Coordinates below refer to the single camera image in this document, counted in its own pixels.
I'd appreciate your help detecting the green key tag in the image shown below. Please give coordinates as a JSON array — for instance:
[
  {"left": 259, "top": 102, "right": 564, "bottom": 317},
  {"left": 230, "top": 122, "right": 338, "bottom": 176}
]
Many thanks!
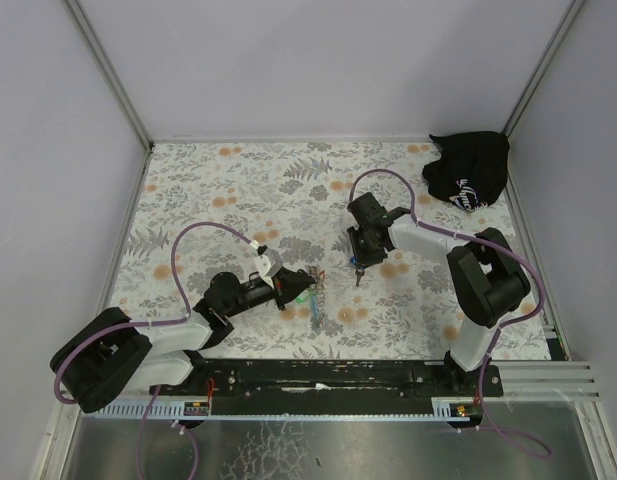
[{"left": 295, "top": 291, "right": 312, "bottom": 304}]

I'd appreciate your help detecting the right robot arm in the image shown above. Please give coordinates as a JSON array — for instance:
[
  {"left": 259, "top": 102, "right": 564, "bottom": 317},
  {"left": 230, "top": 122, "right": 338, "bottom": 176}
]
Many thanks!
[{"left": 347, "top": 193, "right": 531, "bottom": 372}]

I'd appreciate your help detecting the black cloth bag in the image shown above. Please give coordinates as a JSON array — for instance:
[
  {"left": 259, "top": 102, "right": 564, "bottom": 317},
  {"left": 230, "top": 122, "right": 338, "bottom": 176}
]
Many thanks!
[{"left": 422, "top": 131, "right": 510, "bottom": 212}]

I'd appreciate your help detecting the left aluminium frame post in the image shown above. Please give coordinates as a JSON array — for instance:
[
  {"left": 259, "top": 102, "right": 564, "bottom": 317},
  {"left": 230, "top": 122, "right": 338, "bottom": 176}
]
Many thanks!
[{"left": 60, "top": 0, "right": 154, "bottom": 152}]

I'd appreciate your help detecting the white cable duct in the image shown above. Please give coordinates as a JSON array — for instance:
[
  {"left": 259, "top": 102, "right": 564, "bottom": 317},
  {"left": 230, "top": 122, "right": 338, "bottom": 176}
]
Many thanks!
[{"left": 85, "top": 399, "right": 472, "bottom": 426}]

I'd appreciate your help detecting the floral table mat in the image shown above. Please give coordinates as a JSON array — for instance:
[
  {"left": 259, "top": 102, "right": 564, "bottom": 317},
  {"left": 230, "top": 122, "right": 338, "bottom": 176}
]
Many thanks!
[{"left": 110, "top": 142, "right": 517, "bottom": 360}]

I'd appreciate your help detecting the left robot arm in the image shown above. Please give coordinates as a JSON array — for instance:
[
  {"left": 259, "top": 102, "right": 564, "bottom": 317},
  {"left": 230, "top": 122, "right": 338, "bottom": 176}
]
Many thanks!
[{"left": 50, "top": 267, "right": 315, "bottom": 413}]

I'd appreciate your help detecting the blue keyring handle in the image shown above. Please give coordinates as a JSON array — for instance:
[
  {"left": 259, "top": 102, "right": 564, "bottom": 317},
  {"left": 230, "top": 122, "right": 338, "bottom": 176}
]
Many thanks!
[{"left": 311, "top": 293, "right": 321, "bottom": 323}]

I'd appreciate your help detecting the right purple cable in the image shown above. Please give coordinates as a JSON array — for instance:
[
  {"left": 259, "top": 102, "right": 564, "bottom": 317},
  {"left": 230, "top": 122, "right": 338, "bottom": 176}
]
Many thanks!
[{"left": 348, "top": 169, "right": 552, "bottom": 461}]

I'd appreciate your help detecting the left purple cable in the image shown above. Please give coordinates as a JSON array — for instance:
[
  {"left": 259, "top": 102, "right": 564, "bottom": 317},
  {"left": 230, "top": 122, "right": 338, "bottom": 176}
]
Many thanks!
[{"left": 50, "top": 220, "right": 262, "bottom": 476}]

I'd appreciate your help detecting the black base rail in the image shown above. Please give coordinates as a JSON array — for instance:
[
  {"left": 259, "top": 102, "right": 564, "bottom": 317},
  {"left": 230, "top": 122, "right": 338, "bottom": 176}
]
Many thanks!
[{"left": 157, "top": 359, "right": 504, "bottom": 414}]

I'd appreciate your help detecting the right aluminium frame post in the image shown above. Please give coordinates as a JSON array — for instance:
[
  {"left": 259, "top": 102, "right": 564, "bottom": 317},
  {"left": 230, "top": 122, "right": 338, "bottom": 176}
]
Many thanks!
[{"left": 501, "top": 0, "right": 588, "bottom": 137}]

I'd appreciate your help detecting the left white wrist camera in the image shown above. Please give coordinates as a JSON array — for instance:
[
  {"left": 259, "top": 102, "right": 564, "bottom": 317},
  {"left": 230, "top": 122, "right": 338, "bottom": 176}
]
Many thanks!
[{"left": 249, "top": 240, "right": 283, "bottom": 288}]

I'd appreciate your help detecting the aluminium frame post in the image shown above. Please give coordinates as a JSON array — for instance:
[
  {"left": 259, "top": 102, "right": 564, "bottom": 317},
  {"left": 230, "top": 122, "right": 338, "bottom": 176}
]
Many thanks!
[
  {"left": 60, "top": 0, "right": 154, "bottom": 152},
  {"left": 501, "top": 0, "right": 588, "bottom": 137}
]

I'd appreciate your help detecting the purple cable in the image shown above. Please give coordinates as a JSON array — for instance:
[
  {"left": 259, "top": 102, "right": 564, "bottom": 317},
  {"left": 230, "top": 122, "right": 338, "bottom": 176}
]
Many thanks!
[
  {"left": 50, "top": 220, "right": 262, "bottom": 476},
  {"left": 348, "top": 169, "right": 552, "bottom": 461}
]

